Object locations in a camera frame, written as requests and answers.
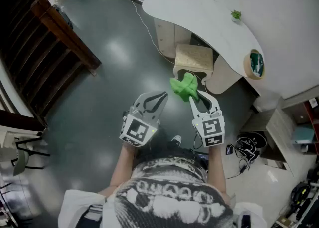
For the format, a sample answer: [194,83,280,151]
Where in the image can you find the beige upholstered stool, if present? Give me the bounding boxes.
[173,43,214,85]

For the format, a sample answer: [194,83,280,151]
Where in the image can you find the person's black trousers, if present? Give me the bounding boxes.
[136,126,209,170]

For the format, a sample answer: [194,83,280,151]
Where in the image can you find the person's black white printed shirt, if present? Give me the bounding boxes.
[58,157,269,228]

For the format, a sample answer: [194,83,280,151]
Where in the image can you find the person's left forearm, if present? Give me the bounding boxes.
[109,143,140,193]

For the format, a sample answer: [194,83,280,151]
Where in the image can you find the black frame chair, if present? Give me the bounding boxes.
[11,132,50,177]

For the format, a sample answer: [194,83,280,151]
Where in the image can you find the person's right forearm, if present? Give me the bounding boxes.
[206,146,227,195]

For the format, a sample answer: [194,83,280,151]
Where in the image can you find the dark green folded fabric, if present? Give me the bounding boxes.
[250,52,264,77]

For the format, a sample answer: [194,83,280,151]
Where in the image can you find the tangle of black cables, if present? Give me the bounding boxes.
[225,132,267,180]

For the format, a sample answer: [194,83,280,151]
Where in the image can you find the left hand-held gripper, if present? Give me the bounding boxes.
[119,91,168,147]

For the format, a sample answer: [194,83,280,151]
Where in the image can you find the tape roll with green inside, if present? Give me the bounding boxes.
[243,49,265,80]

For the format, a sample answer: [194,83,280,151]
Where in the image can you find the white curved table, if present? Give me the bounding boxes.
[142,0,265,95]

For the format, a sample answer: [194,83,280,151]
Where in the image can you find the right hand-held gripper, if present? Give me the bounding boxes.
[188,90,226,148]

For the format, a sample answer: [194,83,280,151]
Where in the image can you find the green cloth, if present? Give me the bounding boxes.
[169,72,200,102]

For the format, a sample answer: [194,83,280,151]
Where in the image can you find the grey wooden shelf cabinet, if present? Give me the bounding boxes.
[240,97,319,178]

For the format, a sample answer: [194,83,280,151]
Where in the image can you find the long white cable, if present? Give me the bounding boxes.
[129,0,175,65]

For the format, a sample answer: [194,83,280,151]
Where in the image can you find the small potted green plant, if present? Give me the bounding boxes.
[230,9,242,25]

